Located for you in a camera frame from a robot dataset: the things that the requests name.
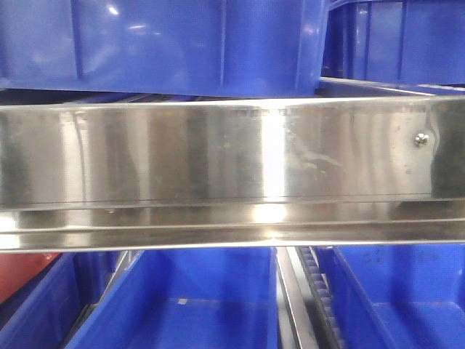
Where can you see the steel shelf front rail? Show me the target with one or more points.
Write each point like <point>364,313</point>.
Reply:
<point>318,171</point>

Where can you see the lower roller track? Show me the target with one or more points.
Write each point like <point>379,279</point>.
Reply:
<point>305,314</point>

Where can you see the large blue bin centre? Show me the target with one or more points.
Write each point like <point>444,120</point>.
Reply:
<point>204,48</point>

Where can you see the lower blue bin centre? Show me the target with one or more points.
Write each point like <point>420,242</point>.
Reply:
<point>188,298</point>

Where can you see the blue bin far right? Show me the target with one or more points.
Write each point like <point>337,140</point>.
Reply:
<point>396,42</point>

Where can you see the lower blue bin left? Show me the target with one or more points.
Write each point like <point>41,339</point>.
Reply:
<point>43,312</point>

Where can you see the rail screw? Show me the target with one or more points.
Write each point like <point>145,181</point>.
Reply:
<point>421,139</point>

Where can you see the lower blue bin right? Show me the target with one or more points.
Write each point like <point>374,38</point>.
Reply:
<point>399,296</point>

